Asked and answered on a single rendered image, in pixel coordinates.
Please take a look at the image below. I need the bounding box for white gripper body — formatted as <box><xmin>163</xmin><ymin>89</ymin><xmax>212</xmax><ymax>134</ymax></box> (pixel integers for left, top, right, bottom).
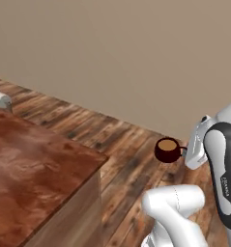
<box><xmin>184</xmin><ymin>123</ymin><xmax>210</xmax><ymax>171</ymax></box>

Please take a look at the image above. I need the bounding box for brown wooden dining counter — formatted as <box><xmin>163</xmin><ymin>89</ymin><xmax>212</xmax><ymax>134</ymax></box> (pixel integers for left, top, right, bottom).
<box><xmin>0</xmin><ymin>105</ymin><xmax>109</xmax><ymax>247</ymax></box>

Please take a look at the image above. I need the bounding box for white cylinder with grey end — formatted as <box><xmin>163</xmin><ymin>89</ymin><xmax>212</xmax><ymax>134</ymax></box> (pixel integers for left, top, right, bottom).
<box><xmin>0</xmin><ymin>89</ymin><xmax>14</xmax><ymax>111</ymax></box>

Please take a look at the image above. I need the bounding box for dark brown coffee mug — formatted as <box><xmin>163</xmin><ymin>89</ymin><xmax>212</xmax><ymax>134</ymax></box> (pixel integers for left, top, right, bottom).
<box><xmin>154</xmin><ymin>137</ymin><xmax>188</xmax><ymax>164</ymax></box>

